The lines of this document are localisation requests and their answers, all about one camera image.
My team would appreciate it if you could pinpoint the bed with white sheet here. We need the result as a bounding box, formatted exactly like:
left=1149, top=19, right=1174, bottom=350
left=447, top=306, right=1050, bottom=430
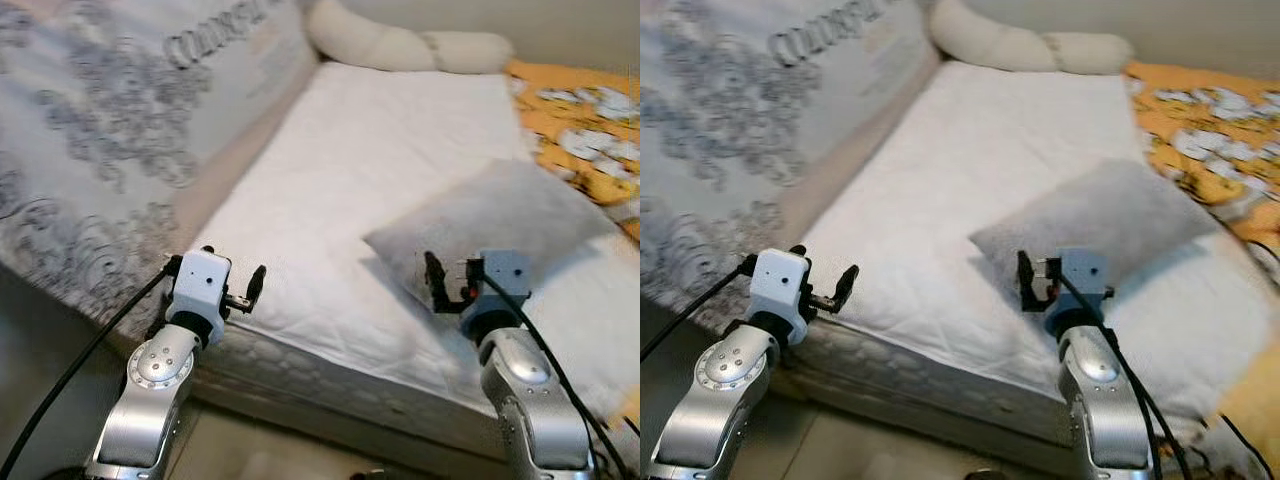
left=95, top=60, right=641, bottom=479
left=760, top=58, right=1280, bottom=479

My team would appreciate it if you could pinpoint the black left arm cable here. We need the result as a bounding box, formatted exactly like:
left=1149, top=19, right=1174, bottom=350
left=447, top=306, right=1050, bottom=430
left=0, top=258, right=183, bottom=479
left=640, top=255, right=763, bottom=363

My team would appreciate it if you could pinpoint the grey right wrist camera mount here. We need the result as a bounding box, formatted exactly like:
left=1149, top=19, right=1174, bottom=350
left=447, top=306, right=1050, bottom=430
left=1045, top=250, right=1114, bottom=316
left=462, top=250, right=534, bottom=319

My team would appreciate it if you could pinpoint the grey square pillow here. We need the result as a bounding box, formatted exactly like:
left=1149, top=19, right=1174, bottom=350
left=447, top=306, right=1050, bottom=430
left=362, top=157, right=623, bottom=313
left=968, top=157, right=1226, bottom=301

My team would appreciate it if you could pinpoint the orange egg cartoon blanket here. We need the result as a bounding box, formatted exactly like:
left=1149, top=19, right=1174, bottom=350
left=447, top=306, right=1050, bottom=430
left=1122, top=60, right=1280, bottom=480
left=503, top=60, right=641, bottom=246

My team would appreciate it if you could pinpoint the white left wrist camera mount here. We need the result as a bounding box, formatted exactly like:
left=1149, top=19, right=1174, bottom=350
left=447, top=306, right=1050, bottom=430
left=165, top=249, right=233, bottom=323
left=747, top=248, right=813, bottom=326

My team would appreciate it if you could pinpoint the cream bolster pillow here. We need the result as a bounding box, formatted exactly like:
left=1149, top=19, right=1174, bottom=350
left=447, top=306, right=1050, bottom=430
left=304, top=0, right=516, bottom=77
left=928, top=0, right=1136, bottom=77

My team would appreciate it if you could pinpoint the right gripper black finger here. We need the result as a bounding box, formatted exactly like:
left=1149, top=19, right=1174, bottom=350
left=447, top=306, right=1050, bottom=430
left=422, top=250, right=449, bottom=311
left=1016, top=250, right=1043, bottom=313

